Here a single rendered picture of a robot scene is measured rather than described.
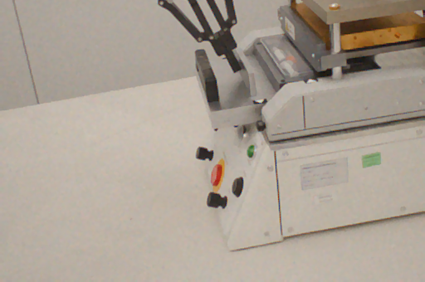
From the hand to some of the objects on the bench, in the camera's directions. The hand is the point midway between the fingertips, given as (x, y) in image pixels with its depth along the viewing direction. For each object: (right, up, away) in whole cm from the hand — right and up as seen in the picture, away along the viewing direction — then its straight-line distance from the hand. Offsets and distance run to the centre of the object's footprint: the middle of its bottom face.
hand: (227, 51), depth 103 cm
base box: (+24, -22, +11) cm, 35 cm away
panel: (-4, -25, +10) cm, 27 cm away
